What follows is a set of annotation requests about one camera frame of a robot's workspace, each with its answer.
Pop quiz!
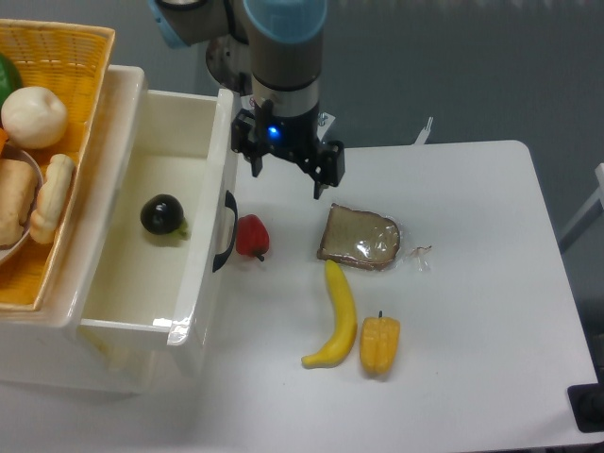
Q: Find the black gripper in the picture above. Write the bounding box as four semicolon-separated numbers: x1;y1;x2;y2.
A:
231;100;345;200

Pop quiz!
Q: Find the white top drawer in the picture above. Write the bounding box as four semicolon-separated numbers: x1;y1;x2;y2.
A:
80;90;238;376

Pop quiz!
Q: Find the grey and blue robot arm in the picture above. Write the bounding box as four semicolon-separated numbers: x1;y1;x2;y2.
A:
148;1;345;198

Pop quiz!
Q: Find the white drawer cabinet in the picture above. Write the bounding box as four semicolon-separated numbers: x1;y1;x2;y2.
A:
1;66;213;393

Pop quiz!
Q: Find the red toy bell pepper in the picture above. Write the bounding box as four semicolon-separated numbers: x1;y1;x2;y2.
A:
235;214;270;261

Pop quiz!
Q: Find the wrapped brown bread slice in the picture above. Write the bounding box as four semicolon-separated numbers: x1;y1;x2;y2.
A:
316;203;432;272

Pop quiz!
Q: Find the dark purple toy eggplant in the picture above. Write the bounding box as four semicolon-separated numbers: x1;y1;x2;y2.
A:
140;193;189;239

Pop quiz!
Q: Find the yellow toy banana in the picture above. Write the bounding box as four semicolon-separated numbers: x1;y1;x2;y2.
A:
301;260;358;369

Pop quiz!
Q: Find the yellow toy bell pepper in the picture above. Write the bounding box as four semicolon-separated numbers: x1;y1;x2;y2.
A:
360;310;400;376

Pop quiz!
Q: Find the yellow wicker basket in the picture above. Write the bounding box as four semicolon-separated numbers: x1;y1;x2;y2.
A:
1;19;115;312

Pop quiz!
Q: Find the beige toy bread roll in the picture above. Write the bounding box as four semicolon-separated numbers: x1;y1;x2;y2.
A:
29;154;76;244

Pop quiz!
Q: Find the white round toy onion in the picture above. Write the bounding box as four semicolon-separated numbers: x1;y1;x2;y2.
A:
1;86;68;149

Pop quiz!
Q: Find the tan toy bread loaf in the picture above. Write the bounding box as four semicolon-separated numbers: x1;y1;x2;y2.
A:
1;159;38;249

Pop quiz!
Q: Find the grey plate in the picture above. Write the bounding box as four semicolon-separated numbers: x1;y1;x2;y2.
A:
1;144;42;264

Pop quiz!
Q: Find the orange toy piece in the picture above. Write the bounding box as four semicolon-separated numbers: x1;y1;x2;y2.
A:
0;128;8;153

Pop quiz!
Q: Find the green toy pepper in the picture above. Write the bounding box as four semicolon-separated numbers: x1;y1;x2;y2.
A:
0;54;24;106

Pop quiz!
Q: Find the black device at table edge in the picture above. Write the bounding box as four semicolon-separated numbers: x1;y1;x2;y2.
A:
567;383;603;433

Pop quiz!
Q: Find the black top drawer handle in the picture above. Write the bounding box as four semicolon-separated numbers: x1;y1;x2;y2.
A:
211;190;239;273

